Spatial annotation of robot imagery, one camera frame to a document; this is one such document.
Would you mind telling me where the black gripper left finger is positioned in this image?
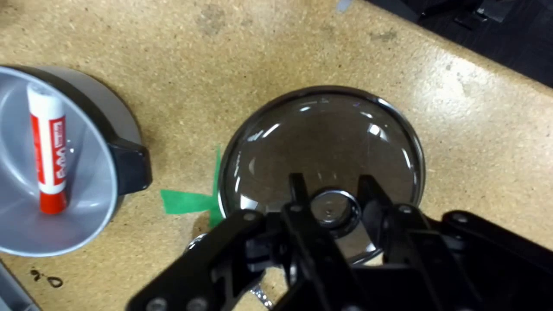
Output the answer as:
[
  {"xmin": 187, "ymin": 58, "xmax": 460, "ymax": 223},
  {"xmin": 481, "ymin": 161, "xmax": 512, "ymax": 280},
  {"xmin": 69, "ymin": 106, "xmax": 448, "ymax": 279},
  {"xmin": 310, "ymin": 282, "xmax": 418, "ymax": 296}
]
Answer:
[{"xmin": 126, "ymin": 175, "xmax": 353, "ymax": 311}]

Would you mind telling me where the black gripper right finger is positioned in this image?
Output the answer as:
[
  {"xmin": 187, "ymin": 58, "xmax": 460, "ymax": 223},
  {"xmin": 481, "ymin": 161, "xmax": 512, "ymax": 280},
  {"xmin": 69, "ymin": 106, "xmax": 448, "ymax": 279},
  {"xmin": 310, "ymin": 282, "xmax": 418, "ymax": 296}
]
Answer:
[{"xmin": 344, "ymin": 175, "xmax": 553, "ymax": 311}]

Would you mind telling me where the black glass lid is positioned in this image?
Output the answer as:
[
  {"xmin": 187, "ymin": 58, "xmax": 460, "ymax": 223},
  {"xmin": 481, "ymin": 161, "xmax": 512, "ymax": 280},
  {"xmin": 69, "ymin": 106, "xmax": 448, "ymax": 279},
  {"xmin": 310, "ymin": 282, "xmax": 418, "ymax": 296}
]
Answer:
[{"xmin": 218, "ymin": 85, "xmax": 425, "ymax": 265}]

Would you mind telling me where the grey pot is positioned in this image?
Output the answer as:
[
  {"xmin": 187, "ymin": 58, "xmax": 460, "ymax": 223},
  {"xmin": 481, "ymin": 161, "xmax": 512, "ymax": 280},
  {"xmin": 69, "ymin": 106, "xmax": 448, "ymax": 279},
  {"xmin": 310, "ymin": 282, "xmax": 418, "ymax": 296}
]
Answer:
[{"xmin": 0, "ymin": 64, "xmax": 152, "ymax": 258}]

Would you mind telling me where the red and white marker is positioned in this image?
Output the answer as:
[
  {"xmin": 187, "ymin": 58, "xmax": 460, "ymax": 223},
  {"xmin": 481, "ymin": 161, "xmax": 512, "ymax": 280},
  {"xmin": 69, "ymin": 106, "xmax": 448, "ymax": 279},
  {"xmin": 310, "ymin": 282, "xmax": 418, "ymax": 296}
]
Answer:
[{"xmin": 26, "ymin": 85, "xmax": 68, "ymax": 217}]

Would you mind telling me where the metal spoon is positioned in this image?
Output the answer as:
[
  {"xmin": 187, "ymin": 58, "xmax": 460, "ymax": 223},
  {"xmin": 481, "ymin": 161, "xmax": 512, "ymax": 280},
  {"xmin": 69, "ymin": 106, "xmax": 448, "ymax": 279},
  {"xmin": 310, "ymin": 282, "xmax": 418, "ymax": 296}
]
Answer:
[{"xmin": 185, "ymin": 234, "xmax": 275, "ymax": 311}]

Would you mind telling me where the green tape mark by pot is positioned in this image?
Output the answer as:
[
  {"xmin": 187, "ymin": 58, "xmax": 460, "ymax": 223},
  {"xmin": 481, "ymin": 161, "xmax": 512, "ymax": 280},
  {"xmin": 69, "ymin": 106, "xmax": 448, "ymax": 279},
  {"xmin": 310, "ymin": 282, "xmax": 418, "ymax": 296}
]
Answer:
[{"xmin": 161, "ymin": 151, "xmax": 223, "ymax": 229}]

